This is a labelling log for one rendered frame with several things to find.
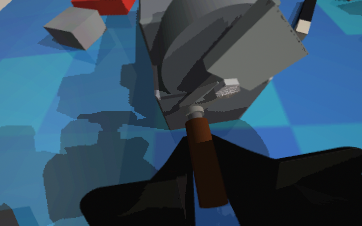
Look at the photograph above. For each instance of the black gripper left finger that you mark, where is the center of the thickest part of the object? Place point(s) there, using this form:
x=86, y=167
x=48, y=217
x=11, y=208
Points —
x=168, y=195

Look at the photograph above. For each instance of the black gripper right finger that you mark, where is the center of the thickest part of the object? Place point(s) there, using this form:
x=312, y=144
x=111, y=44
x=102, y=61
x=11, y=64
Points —
x=256, y=184

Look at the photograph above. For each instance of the red rectangular block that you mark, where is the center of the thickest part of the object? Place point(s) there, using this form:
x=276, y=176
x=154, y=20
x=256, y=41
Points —
x=105, y=7

